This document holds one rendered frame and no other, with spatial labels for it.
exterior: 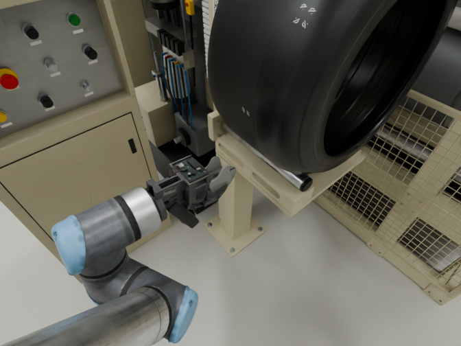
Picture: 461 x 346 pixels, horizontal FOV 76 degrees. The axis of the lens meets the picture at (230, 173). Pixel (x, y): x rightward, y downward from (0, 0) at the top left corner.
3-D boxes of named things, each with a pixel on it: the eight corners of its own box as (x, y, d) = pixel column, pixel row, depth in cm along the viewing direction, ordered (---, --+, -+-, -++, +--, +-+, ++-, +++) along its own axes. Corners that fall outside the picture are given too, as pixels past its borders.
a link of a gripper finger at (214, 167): (237, 153, 65) (203, 169, 61) (234, 172, 69) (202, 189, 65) (228, 145, 67) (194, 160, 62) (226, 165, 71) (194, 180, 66)
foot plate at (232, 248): (202, 225, 176) (202, 223, 174) (237, 202, 187) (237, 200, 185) (231, 258, 162) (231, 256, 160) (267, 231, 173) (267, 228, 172)
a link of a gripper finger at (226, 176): (246, 160, 64) (212, 178, 59) (243, 180, 68) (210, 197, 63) (237, 153, 65) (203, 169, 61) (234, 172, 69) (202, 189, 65)
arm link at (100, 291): (124, 325, 57) (109, 291, 49) (80, 298, 60) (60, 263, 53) (154, 284, 63) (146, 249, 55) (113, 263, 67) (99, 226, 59)
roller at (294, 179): (232, 123, 100) (222, 131, 99) (230, 114, 97) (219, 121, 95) (313, 185, 82) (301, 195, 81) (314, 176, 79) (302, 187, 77)
